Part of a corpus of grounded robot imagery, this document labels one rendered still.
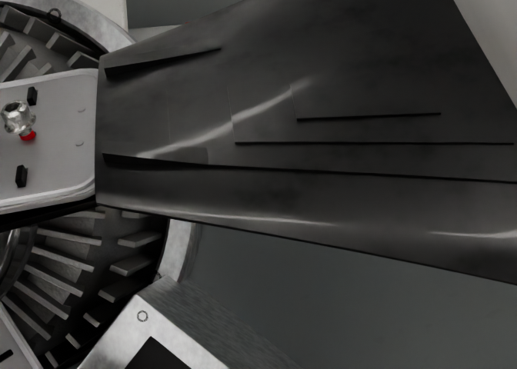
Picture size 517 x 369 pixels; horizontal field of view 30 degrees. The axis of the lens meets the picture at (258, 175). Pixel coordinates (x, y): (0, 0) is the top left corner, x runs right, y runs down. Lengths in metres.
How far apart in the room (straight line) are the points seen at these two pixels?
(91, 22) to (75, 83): 0.16
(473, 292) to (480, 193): 1.15
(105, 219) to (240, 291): 0.97
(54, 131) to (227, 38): 0.08
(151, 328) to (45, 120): 0.13
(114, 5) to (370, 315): 0.97
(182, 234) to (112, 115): 0.19
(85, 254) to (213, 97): 0.15
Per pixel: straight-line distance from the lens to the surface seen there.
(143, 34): 1.13
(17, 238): 0.46
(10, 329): 0.45
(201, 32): 0.43
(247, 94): 0.39
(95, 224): 0.51
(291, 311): 1.51
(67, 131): 0.41
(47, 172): 0.39
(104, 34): 0.59
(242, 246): 1.41
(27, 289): 0.51
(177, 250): 0.58
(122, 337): 0.50
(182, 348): 0.49
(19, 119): 0.40
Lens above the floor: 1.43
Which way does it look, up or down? 40 degrees down
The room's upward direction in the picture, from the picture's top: 8 degrees counter-clockwise
